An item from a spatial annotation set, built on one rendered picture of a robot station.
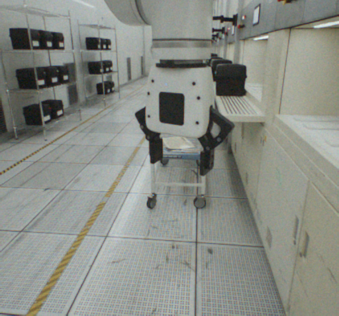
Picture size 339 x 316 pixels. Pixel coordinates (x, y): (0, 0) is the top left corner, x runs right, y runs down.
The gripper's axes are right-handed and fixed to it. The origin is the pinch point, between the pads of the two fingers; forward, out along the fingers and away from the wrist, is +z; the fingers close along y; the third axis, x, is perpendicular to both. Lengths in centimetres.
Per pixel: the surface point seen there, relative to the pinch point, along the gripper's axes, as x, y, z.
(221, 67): 196, -68, -3
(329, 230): 50, 25, 35
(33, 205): 75, -174, 101
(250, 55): 260, -62, -13
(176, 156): 129, -73, 57
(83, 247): 60, -102, 101
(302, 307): 56, 22, 73
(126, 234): 84, -86, 101
